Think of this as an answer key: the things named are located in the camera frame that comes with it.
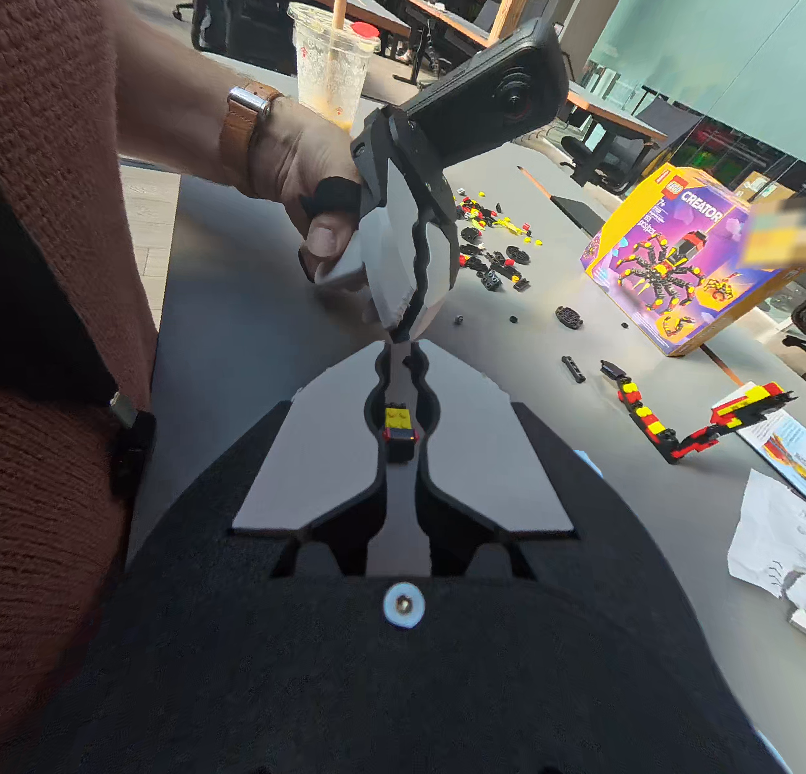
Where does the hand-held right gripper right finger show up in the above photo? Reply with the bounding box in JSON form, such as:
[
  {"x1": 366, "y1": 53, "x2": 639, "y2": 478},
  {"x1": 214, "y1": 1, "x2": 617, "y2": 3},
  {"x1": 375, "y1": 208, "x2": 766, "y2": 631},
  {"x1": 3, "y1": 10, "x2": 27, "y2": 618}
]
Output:
[{"x1": 412, "y1": 341, "x2": 576, "y2": 533}]

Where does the red yellow black brick leg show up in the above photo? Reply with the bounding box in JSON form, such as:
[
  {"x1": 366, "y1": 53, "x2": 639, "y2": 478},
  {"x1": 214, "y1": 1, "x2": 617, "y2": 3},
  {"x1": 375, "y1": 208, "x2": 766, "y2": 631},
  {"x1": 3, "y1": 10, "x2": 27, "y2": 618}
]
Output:
[{"x1": 600, "y1": 359, "x2": 798, "y2": 465}]

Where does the pile of loose toy bricks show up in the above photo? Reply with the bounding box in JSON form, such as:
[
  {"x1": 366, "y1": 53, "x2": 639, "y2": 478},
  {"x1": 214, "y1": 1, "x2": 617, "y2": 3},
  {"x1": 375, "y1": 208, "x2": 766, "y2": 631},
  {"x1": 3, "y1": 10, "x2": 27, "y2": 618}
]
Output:
[{"x1": 453, "y1": 188, "x2": 544, "y2": 293}]

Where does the purple yellow toy brick box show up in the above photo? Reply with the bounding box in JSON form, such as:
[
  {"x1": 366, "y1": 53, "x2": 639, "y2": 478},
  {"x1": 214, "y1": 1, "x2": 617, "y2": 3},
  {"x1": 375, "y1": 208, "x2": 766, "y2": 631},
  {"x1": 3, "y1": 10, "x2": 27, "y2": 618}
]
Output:
[{"x1": 581, "y1": 164, "x2": 806, "y2": 357}]

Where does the small yellow red black brick assembly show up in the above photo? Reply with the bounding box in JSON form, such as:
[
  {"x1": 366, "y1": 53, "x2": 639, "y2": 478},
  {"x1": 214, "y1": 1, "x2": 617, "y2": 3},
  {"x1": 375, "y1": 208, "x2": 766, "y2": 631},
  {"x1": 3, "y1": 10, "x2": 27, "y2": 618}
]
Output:
[{"x1": 383, "y1": 401, "x2": 420, "y2": 464}]

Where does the black flat pad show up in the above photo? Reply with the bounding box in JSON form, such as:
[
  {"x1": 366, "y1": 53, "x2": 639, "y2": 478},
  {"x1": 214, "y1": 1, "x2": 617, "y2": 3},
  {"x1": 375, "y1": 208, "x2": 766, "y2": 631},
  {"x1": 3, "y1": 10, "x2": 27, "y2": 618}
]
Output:
[{"x1": 551, "y1": 196, "x2": 608, "y2": 237}]

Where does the wooden pencil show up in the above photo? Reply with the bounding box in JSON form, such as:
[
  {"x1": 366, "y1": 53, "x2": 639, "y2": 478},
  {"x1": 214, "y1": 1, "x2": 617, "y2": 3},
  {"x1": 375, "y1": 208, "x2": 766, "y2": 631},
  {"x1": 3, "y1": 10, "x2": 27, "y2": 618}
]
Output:
[{"x1": 516, "y1": 165, "x2": 555, "y2": 199}]

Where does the clear plastic cup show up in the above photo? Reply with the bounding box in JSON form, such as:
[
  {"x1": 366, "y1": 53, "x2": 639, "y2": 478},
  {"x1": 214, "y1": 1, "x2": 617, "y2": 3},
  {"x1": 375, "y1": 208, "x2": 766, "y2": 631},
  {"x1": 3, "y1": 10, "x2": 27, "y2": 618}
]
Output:
[{"x1": 288, "y1": 2, "x2": 382, "y2": 134}]

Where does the person's brown sweater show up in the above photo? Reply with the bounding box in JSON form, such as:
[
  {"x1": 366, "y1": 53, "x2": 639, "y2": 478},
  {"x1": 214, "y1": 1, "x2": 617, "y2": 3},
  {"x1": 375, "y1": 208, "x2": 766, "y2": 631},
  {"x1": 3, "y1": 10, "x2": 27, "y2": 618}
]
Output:
[{"x1": 0, "y1": 0, "x2": 160, "y2": 750}]

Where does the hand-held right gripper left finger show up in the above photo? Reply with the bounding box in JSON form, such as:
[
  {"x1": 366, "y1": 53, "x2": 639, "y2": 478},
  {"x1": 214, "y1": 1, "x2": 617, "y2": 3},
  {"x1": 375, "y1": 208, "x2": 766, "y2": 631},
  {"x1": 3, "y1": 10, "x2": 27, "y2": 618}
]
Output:
[{"x1": 232, "y1": 341, "x2": 387, "y2": 532}]

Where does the black clip with metal rod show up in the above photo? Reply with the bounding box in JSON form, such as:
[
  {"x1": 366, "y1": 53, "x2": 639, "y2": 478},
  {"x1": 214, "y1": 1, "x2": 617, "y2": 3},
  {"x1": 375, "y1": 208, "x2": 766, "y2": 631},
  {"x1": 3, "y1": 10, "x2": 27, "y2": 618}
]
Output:
[{"x1": 108, "y1": 391, "x2": 157, "y2": 499}]

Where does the black office chair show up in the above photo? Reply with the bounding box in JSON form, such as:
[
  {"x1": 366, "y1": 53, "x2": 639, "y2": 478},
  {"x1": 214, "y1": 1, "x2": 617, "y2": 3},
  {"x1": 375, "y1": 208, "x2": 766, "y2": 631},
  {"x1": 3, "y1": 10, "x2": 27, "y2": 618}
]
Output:
[
  {"x1": 173, "y1": 0, "x2": 297, "y2": 74},
  {"x1": 560, "y1": 97, "x2": 703, "y2": 195}
]

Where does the white crumpled paper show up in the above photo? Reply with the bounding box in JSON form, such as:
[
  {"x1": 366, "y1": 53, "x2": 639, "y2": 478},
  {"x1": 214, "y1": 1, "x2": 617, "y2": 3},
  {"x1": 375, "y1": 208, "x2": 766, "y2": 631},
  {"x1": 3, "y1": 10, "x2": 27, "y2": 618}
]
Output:
[{"x1": 727, "y1": 468, "x2": 806, "y2": 601}]

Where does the person's left hand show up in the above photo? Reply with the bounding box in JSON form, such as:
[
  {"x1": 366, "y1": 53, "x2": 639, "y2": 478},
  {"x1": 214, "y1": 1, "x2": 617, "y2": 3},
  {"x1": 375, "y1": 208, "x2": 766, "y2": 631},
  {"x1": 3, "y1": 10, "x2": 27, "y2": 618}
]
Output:
[{"x1": 251, "y1": 97, "x2": 363, "y2": 286}]

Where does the brown leather strap wristwatch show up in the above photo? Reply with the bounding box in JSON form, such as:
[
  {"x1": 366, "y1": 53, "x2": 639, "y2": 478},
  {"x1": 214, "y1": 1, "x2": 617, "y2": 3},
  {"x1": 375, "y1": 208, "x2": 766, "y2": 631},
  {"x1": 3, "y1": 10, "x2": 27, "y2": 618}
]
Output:
[{"x1": 218, "y1": 82, "x2": 285, "y2": 199}]

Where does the blue instruction booklet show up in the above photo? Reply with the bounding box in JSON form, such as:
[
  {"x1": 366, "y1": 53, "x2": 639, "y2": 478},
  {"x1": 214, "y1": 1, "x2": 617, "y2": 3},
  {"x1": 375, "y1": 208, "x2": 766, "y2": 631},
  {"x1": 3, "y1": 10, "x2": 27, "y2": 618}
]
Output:
[{"x1": 712, "y1": 380, "x2": 806, "y2": 496}]

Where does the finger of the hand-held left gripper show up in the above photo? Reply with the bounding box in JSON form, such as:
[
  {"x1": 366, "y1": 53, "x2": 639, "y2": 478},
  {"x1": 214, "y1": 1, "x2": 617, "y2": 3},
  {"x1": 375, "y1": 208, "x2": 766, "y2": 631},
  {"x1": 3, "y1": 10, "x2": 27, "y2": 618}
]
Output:
[
  {"x1": 402, "y1": 221, "x2": 459, "y2": 341},
  {"x1": 359, "y1": 157, "x2": 430, "y2": 331}
]

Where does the person's left forearm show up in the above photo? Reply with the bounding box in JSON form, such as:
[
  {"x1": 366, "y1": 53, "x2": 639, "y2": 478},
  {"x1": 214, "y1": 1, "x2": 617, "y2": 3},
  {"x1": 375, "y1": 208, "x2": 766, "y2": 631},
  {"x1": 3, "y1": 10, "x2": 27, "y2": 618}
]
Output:
[{"x1": 94, "y1": 0, "x2": 253, "y2": 189}]

